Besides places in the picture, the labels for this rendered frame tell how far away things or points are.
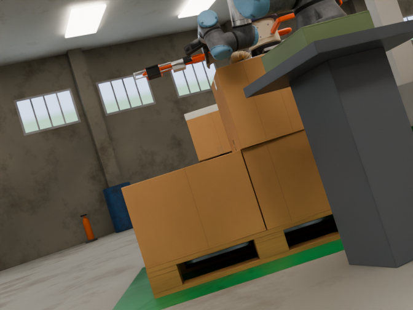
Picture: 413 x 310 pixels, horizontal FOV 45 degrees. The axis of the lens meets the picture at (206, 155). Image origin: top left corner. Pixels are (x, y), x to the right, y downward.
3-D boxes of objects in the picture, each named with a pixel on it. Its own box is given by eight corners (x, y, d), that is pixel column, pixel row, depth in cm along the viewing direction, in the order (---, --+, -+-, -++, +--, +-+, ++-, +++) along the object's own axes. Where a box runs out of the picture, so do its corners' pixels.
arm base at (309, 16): (359, 15, 176) (350, -12, 177) (319, 24, 168) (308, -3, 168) (326, 35, 193) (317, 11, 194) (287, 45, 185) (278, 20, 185)
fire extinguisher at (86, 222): (96, 239, 987) (88, 213, 989) (98, 239, 965) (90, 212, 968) (85, 243, 978) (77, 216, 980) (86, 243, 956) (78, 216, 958)
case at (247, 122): (334, 122, 279) (312, 55, 281) (360, 111, 239) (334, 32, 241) (233, 154, 275) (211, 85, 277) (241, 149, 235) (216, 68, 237)
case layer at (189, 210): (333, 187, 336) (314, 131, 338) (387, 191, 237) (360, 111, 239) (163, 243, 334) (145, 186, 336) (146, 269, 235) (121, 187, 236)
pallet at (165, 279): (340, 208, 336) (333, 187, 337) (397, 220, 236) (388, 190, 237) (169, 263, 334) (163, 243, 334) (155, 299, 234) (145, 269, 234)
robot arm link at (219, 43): (239, 46, 218) (228, 23, 221) (217, 53, 214) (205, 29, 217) (234, 58, 226) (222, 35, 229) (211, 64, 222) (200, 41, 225)
